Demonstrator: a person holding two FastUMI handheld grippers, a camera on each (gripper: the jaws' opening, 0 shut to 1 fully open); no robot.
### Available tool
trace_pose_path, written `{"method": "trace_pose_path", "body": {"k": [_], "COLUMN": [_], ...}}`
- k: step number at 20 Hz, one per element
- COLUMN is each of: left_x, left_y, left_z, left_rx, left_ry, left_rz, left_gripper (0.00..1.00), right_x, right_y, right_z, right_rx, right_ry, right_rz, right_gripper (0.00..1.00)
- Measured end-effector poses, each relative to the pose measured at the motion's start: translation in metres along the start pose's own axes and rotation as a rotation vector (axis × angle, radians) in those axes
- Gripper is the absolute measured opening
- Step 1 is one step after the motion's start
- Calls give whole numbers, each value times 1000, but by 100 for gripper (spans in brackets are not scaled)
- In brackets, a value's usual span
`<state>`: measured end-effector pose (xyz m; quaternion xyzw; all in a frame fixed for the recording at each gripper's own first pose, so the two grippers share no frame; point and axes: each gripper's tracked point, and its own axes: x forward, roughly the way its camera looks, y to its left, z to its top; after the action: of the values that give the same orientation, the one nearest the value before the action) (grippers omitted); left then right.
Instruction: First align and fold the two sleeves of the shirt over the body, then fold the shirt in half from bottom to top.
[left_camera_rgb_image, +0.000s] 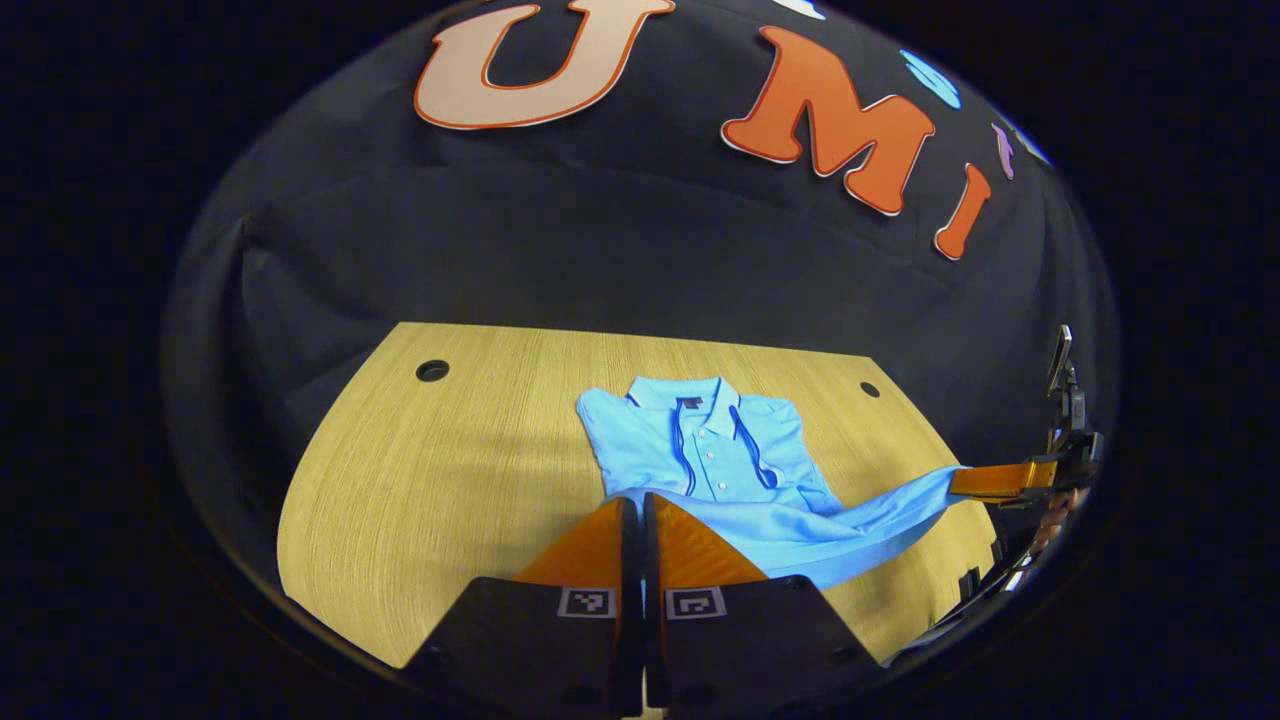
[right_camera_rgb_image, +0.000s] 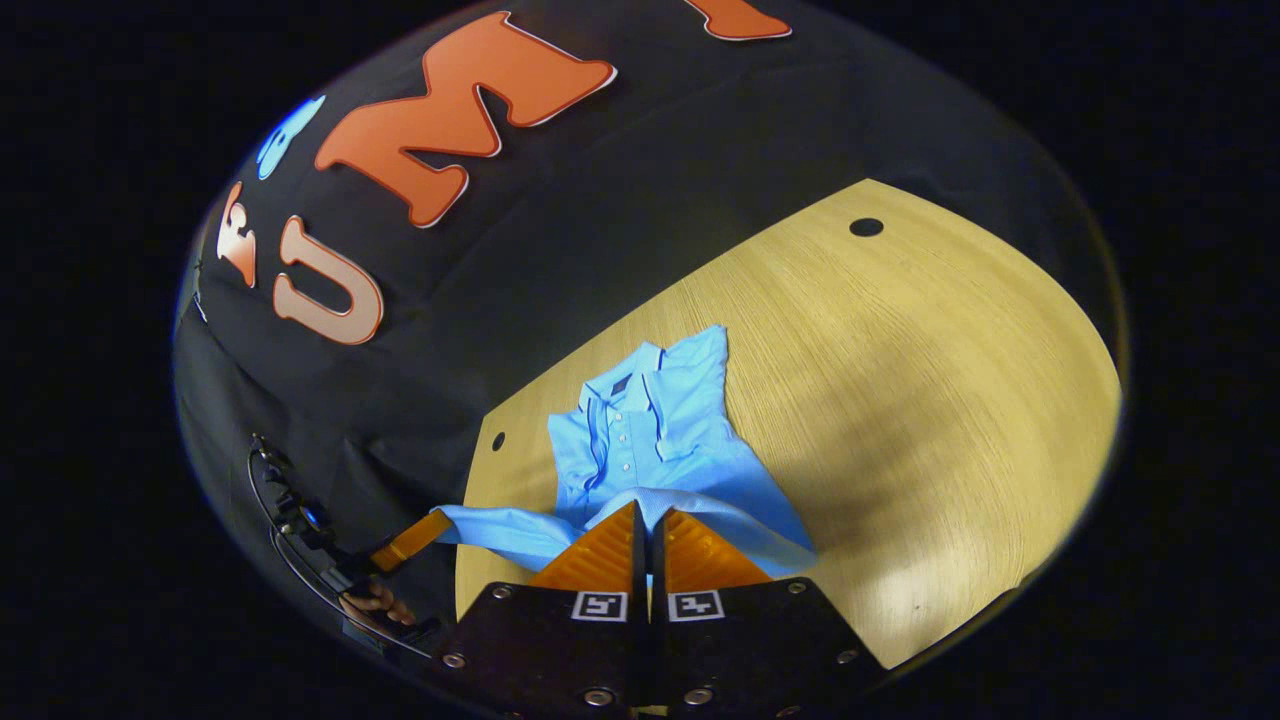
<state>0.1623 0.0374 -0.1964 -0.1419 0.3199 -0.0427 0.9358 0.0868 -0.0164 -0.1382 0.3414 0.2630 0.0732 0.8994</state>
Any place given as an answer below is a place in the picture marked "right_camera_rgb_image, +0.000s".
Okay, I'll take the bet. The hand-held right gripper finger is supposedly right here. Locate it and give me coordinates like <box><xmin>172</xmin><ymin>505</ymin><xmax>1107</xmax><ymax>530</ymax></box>
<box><xmin>652</xmin><ymin>507</ymin><xmax>889</xmax><ymax>720</ymax></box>
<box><xmin>432</xmin><ymin>500</ymin><xmax>649</xmax><ymax>720</ymax></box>

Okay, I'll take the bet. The light blue T-shirt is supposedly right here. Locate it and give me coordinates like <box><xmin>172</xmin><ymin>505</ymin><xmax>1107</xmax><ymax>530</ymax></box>
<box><xmin>435</xmin><ymin>324</ymin><xmax>819</xmax><ymax>579</ymax></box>

